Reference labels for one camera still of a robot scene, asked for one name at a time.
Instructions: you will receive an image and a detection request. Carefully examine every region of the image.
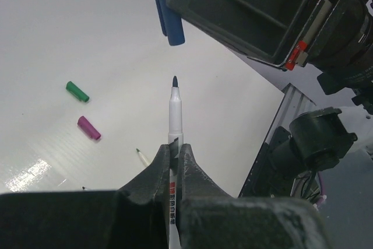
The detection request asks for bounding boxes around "blue-ended white marker pen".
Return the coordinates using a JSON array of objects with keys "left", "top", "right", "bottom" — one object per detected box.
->
[{"left": 168, "top": 76, "right": 184, "bottom": 249}]

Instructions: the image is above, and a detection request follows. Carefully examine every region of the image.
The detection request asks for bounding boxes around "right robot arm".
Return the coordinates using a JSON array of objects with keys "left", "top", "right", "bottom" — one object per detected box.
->
[{"left": 158, "top": 0, "right": 372, "bottom": 199}]

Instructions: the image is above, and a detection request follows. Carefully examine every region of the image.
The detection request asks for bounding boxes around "blue pen cap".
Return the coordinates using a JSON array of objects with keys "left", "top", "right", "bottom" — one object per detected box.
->
[{"left": 155, "top": 0, "right": 185, "bottom": 46}]

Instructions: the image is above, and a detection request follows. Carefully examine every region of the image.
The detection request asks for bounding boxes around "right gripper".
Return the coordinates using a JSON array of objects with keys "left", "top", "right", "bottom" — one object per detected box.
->
[{"left": 164, "top": 0, "right": 324, "bottom": 72}]

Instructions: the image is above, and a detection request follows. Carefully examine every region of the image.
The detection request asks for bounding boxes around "green-ended white marker pen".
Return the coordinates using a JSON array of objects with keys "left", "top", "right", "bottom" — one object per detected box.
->
[{"left": 136, "top": 148, "right": 150, "bottom": 167}]

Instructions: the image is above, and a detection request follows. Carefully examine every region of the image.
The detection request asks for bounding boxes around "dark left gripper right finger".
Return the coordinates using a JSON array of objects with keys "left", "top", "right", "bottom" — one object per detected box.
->
[{"left": 177, "top": 144, "right": 332, "bottom": 248}]

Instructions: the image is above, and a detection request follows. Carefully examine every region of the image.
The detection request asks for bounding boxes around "aluminium rail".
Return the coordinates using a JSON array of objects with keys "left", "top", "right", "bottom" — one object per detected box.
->
[{"left": 237, "top": 83, "right": 317, "bottom": 199}]

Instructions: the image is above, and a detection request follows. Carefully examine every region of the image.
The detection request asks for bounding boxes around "green pen cap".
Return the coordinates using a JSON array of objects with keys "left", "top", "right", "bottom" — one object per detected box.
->
[{"left": 65, "top": 81, "right": 90, "bottom": 103}]

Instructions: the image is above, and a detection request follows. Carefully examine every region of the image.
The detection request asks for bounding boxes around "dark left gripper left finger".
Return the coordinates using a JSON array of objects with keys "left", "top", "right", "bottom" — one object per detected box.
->
[{"left": 1, "top": 145, "right": 170, "bottom": 248}]

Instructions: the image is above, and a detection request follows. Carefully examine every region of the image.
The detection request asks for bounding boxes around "purple pen cap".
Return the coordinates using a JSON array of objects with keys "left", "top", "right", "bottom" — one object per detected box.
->
[{"left": 77, "top": 116, "right": 101, "bottom": 141}]

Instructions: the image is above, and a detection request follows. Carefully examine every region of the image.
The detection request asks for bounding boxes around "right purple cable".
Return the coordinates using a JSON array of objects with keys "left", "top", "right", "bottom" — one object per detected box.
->
[{"left": 311, "top": 171, "right": 329, "bottom": 212}]

